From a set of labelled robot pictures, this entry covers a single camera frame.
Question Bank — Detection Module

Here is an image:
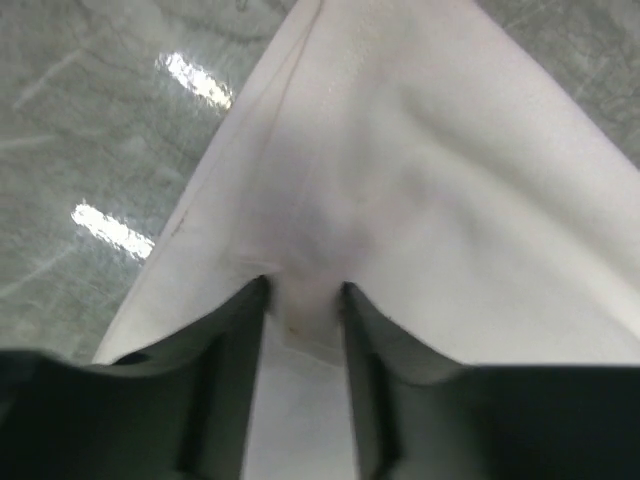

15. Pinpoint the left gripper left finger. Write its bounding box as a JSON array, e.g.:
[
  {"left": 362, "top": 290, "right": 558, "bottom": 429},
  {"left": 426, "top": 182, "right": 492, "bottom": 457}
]
[{"left": 1, "top": 277, "right": 271, "bottom": 479}]

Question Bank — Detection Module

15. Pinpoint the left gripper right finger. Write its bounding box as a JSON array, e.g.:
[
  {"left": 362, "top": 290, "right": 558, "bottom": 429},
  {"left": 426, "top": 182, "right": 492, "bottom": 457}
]
[{"left": 338, "top": 283, "right": 639, "bottom": 479}]

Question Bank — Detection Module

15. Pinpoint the cream white t-shirt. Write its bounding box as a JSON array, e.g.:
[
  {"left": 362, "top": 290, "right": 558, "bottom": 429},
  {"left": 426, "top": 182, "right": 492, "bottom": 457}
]
[{"left": 95, "top": 1, "right": 639, "bottom": 479}]

